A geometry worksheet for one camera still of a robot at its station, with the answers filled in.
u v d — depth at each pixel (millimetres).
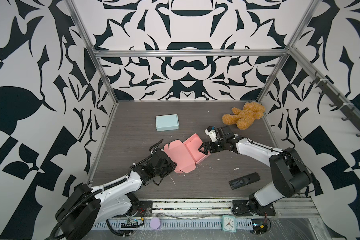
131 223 727
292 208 759
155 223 639
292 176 451
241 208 742
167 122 1022
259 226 709
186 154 892
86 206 410
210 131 830
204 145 808
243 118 1011
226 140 712
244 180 823
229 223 688
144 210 729
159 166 653
